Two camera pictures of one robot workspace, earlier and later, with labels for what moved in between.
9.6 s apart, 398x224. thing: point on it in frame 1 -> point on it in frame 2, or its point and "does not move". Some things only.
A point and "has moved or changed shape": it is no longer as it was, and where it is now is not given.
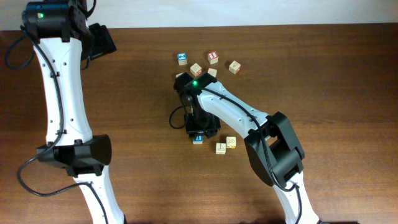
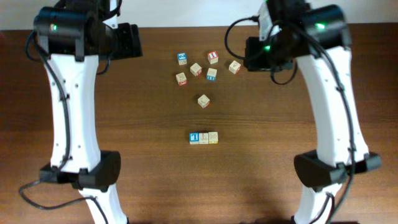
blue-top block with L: x=198 y=140 has moved or changed shape
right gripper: x=202 y=128 -> x=255 y=54
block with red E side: x=196 y=70 does not move
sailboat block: x=220 y=148 -> x=203 y=138
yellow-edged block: x=231 y=142 -> x=213 y=137
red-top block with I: x=212 y=57 does not move
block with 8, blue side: x=212 y=71 does not move
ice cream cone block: x=235 y=67 does not move
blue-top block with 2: x=182 y=60 does not move
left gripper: x=105 y=45 -> x=130 y=42
